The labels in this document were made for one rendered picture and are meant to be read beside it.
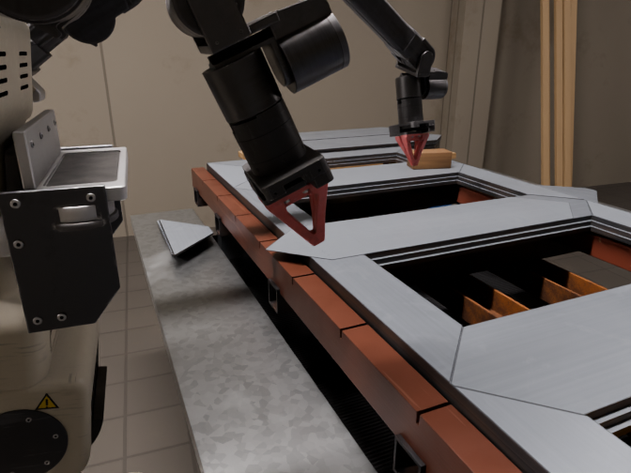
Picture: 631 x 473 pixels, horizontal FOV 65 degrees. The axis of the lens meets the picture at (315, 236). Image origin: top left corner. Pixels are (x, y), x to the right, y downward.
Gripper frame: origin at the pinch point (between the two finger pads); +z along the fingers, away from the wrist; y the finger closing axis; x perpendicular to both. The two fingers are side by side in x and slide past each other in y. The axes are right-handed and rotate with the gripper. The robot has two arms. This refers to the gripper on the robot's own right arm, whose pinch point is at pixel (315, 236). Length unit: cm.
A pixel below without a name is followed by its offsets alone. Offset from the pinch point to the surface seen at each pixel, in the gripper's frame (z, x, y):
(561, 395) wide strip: 22.1, -13.8, -15.0
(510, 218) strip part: 36, -44, 35
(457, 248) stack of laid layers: 30.5, -27.3, 27.4
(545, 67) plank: 99, -236, 257
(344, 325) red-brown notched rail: 18.0, 0.6, 8.0
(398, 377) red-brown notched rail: 18.6, -1.0, -4.8
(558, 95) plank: 122, -240, 254
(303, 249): 16.9, -1.4, 31.7
